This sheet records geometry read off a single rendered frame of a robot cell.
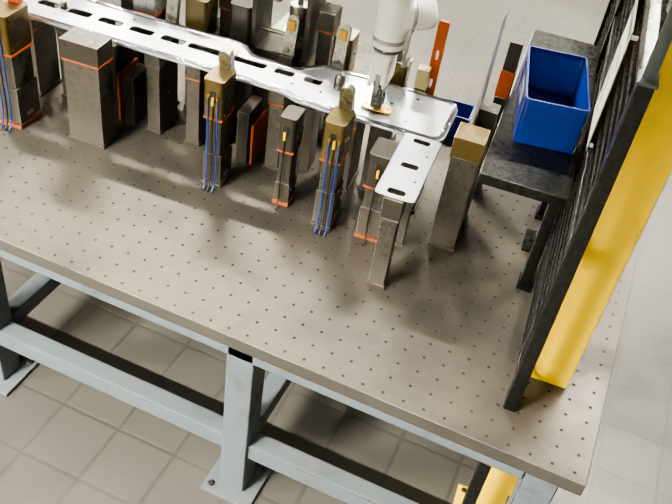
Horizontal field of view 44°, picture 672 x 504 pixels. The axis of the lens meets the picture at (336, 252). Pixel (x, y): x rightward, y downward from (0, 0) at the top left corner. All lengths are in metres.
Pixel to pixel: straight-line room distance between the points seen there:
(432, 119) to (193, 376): 1.18
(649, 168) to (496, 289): 0.71
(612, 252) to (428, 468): 1.15
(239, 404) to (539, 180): 0.96
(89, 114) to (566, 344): 1.47
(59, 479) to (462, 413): 1.25
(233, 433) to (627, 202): 1.23
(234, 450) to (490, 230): 0.96
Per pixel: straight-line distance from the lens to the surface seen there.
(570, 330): 1.93
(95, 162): 2.50
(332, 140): 2.12
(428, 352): 2.02
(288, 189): 2.32
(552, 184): 2.09
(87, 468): 2.62
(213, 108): 2.25
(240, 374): 2.13
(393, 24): 2.11
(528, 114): 2.17
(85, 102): 2.50
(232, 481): 2.52
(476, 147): 2.11
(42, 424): 2.73
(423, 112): 2.29
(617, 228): 1.75
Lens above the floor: 2.16
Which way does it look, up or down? 41 degrees down
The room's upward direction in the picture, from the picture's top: 10 degrees clockwise
